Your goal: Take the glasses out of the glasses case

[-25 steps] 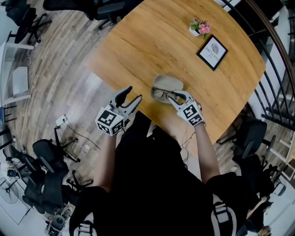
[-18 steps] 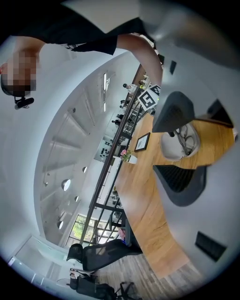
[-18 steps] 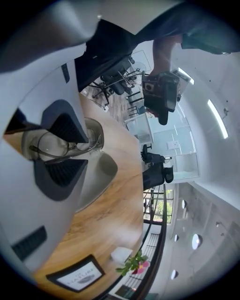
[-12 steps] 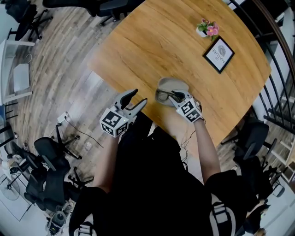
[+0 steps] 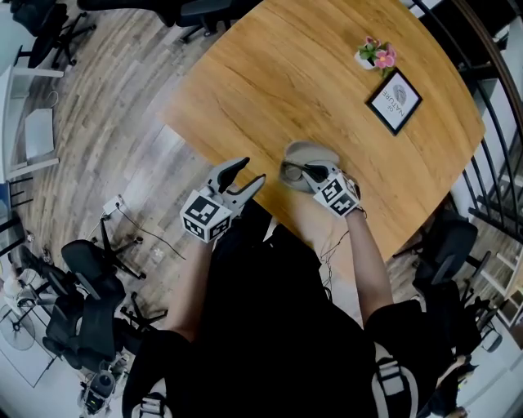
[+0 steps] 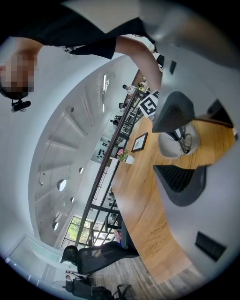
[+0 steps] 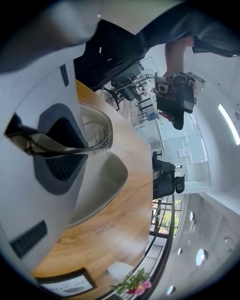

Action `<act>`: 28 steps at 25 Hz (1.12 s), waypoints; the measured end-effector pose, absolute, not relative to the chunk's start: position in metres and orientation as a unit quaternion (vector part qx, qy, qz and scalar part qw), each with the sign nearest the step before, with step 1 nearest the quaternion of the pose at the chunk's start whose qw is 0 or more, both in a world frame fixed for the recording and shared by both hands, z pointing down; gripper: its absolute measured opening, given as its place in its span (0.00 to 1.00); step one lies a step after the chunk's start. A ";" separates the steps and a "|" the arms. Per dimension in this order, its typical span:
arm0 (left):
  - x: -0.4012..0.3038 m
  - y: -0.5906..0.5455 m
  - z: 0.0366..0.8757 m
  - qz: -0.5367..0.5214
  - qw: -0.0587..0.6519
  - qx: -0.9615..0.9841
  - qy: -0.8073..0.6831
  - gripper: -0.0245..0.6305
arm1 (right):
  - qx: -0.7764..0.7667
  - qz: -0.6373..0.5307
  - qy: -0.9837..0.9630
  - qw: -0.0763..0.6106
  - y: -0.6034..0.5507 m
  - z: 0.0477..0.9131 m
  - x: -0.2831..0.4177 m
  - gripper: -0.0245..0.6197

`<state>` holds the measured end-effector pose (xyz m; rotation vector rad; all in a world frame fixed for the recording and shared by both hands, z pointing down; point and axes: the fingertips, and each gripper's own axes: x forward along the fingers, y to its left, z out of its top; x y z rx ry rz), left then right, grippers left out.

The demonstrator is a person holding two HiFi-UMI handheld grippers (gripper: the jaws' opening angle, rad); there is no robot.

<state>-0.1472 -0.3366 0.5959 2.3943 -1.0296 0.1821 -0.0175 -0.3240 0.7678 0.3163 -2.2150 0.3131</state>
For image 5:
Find black eyeglasses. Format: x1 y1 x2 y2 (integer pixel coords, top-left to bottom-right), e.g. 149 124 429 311
280 160 311 183

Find white grey left shoulder strap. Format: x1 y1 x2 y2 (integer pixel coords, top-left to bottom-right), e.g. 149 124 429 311
130 377 173 418

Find white power strip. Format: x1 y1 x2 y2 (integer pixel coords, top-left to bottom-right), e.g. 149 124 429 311
101 193 125 218

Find black round device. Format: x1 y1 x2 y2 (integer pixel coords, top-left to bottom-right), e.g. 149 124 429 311
78 368 118 414

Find white desk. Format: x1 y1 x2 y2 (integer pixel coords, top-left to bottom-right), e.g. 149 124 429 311
0 43 66 184

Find white paper bag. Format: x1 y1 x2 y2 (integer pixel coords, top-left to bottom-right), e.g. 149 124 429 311
24 91 56 161

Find person's black clothing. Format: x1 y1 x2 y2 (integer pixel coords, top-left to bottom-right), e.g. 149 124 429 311
122 198 463 418

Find white grey right shoulder strap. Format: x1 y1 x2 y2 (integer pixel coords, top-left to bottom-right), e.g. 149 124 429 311
370 341 420 418

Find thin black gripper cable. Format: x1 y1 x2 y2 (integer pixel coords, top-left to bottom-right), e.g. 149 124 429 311
320 207 368 287

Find blue stool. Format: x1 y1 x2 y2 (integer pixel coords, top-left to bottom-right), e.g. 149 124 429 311
0 175 34 210

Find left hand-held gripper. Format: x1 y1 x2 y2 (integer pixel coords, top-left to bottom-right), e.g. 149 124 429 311
179 156 267 244

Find beige glasses case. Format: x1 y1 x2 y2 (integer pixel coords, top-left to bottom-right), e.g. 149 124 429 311
278 140 342 195

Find white stool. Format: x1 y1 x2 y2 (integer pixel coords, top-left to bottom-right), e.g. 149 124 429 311
479 247 523 312

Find black picture frame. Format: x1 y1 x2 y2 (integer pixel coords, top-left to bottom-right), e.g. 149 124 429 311
364 66 424 137

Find person's right hand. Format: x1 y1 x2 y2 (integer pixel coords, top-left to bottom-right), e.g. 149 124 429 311
345 174 362 203

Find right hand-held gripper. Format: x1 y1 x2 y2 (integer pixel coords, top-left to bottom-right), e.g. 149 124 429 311
299 160 361 219

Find black floor cable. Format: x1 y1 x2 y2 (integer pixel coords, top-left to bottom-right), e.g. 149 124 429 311
115 201 187 261

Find person's left forearm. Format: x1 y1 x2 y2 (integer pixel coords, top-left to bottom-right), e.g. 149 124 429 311
164 239 214 343

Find pink flower in white pot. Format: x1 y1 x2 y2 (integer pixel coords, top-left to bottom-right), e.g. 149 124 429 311
353 35 399 79

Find black office chair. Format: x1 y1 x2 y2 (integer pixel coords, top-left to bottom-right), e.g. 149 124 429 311
411 280 504 357
11 0 98 69
393 209 492 304
76 0 263 44
42 281 169 371
60 211 147 302

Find white grey shoulder strap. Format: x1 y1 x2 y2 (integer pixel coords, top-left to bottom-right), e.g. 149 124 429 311
370 341 420 418
130 377 173 418

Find person's right forearm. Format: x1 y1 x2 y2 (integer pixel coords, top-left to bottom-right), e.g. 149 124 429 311
345 205 395 328

